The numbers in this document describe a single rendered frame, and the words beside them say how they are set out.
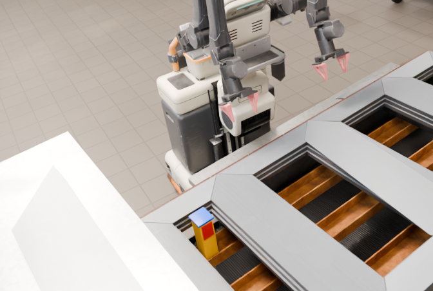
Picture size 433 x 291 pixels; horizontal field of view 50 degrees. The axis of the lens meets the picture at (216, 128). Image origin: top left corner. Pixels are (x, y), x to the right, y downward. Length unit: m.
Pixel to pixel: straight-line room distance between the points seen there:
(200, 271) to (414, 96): 1.15
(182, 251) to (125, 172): 1.74
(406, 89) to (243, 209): 0.93
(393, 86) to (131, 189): 1.71
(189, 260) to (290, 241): 0.30
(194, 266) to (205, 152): 1.16
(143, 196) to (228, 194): 1.40
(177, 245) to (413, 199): 0.75
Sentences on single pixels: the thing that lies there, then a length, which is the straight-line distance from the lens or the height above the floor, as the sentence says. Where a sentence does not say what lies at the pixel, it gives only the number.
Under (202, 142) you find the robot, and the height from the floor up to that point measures 0.48.
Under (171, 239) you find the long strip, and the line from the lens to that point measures 1.50.
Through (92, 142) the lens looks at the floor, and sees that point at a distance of 3.52.
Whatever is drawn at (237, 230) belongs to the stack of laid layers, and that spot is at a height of 0.84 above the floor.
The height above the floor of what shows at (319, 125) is 0.86.
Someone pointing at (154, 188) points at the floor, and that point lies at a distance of 2.97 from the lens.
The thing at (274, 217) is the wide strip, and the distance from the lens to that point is 1.51.
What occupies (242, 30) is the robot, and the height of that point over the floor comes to 1.16.
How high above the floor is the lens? 1.98
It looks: 36 degrees down
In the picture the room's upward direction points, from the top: 9 degrees counter-clockwise
